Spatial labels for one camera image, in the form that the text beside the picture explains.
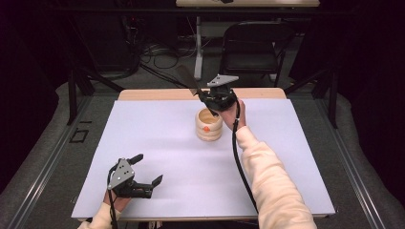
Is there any cream ribbed utensil holder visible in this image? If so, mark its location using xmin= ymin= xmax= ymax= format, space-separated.
xmin=195 ymin=107 xmax=224 ymax=142

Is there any wooden table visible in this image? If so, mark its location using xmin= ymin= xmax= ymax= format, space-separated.
xmin=76 ymin=88 xmax=330 ymax=223

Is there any grey metal floor rail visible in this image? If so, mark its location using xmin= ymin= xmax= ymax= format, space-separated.
xmin=9 ymin=94 xmax=94 ymax=229
xmin=313 ymin=98 xmax=387 ymax=229

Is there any black folding chair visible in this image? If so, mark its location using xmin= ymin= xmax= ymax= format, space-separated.
xmin=218 ymin=20 xmax=296 ymax=89

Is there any bundle of floor cables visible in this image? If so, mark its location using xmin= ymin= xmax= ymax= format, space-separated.
xmin=139 ymin=39 xmax=194 ymax=90

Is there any white desk leg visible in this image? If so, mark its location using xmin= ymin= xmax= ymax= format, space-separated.
xmin=193 ymin=15 xmax=205 ymax=82

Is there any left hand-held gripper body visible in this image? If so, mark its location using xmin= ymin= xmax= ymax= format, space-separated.
xmin=107 ymin=157 xmax=154 ymax=200

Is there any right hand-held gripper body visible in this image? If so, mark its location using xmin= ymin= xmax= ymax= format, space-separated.
xmin=200 ymin=73 xmax=240 ymax=113

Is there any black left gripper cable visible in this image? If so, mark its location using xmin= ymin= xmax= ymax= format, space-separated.
xmin=106 ymin=165 xmax=119 ymax=229

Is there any person's left hand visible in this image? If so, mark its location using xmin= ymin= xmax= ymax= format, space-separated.
xmin=102 ymin=189 xmax=132 ymax=213

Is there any white table mat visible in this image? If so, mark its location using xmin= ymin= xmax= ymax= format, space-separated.
xmin=71 ymin=98 xmax=336 ymax=220

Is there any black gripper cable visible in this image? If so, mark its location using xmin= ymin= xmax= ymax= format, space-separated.
xmin=106 ymin=165 xmax=119 ymax=229
xmin=231 ymin=99 xmax=260 ymax=215

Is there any person's right hand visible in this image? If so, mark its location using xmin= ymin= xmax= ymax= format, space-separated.
xmin=219 ymin=98 xmax=248 ymax=132

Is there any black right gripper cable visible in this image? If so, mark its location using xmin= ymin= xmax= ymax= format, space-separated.
xmin=231 ymin=99 xmax=260 ymax=215

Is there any light wooden desk top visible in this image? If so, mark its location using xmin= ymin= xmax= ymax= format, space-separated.
xmin=175 ymin=0 xmax=321 ymax=9

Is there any black metal stand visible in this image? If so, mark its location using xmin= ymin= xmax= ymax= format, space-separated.
xmin=66 ymin=67 xmax=126 ymax=126
xmin=284 ymin=67 xmax=340 ymax=130

